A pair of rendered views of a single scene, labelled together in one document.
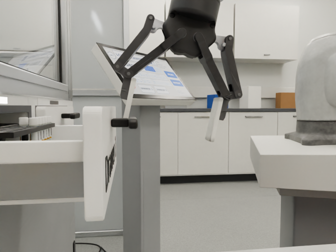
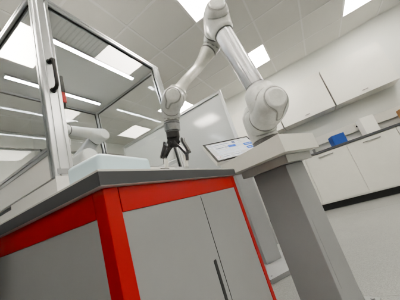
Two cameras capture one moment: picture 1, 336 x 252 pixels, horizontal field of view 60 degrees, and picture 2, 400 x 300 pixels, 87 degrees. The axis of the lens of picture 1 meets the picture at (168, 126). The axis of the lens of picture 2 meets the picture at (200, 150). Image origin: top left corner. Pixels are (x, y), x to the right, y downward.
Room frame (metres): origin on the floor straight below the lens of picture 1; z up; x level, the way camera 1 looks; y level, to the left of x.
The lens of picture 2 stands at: (-0.42, -0.78, 0.66)
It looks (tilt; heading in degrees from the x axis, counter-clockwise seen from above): 14 degrees up; 34
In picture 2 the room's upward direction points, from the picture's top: 18 degrees counter-clockwise
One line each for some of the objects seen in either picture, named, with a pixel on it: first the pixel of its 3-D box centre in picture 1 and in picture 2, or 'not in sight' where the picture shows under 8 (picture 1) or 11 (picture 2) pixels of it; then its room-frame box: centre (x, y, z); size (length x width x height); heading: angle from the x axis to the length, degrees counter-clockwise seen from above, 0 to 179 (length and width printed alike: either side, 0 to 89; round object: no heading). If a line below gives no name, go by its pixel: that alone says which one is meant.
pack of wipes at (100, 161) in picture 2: not in sight; (113, 171); (-0.16, -0.36, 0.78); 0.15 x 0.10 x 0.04; 13
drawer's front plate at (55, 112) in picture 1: (58, 128); not in sight; (0.70, 0.26, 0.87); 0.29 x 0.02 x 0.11; 8
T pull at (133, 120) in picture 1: (124, 122); not in sight; (0.41, 0.06, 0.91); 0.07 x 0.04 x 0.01; 8
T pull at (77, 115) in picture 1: (69, 115); not in sight; (0.71, 0.24, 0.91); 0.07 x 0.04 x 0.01; 8
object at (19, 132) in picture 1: (31, 129); not in sight; (0.40, 0.19, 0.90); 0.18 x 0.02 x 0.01; 8
